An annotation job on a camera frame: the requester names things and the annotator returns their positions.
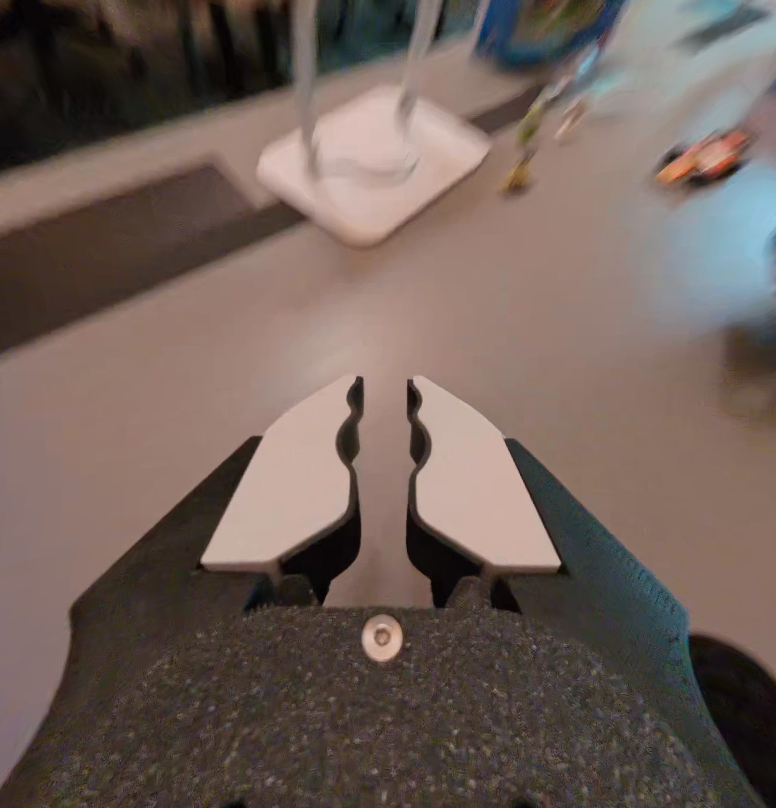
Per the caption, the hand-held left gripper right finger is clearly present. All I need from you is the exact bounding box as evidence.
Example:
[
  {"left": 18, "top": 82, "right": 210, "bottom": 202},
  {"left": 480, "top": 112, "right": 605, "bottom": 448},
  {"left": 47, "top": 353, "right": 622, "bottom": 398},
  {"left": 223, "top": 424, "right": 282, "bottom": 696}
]
[{"left": 406, "top": 377, "right": 563, "bottom": 577}]

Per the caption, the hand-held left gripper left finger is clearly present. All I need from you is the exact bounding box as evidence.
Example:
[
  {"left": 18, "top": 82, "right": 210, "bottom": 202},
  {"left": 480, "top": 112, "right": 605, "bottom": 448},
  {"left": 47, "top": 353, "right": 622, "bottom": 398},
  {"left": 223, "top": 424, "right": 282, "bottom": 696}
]
[{"left": 201, "top": 375, "right": 363, "bottom": 575}]

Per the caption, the small yellow lego piece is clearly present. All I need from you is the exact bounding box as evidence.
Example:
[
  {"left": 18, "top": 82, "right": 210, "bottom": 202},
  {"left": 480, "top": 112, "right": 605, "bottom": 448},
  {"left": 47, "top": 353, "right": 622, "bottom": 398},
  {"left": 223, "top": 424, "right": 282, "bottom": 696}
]
[{"left": 501, "top": 146, "right": 541, "bottom": 195}]

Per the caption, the white booklet stand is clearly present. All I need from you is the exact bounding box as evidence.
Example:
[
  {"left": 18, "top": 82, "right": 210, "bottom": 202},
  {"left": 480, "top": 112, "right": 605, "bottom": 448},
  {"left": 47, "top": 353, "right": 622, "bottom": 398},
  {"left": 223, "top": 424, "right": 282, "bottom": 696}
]
[{"left": 256, "top": 0, "right": 493, "bottom": 248}]

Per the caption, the orange lego race car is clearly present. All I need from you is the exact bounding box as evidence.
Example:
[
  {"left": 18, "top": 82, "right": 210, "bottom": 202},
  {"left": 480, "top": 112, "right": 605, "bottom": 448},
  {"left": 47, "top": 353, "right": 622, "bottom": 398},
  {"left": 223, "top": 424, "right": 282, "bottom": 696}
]
[{"left": 652, "top": 127, "right": 756, "bottom": 191}]

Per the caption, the green lego minifigure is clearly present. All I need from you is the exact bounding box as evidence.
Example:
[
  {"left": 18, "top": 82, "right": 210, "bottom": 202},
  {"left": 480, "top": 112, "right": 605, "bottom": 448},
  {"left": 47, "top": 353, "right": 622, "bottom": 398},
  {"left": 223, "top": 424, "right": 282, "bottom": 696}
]
[{"left": 514, "top": 82, "right": 553, "bottom": 149}]

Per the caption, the small tan lego piece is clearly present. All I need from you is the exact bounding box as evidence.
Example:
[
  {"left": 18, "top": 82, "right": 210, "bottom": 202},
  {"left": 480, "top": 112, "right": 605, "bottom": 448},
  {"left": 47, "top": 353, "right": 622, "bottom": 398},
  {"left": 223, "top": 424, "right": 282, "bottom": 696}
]
[{"left": 554, "top": 91, "right": 593, "bottom": 142}]

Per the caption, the blue lego set box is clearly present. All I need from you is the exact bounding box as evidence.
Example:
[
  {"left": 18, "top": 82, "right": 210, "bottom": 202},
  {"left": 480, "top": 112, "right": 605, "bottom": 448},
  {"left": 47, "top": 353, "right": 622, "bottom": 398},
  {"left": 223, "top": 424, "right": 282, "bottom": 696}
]
[{"left": 477, "top": 0, "right": 631, "bottom": 69}]

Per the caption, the clear plastic bag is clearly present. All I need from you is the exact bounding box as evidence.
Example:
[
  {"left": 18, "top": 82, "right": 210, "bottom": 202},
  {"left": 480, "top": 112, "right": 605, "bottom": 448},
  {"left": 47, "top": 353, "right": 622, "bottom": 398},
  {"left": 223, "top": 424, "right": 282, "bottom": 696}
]
[{"left": 596, "top": 0, "right": 776, "bottom": 117}]

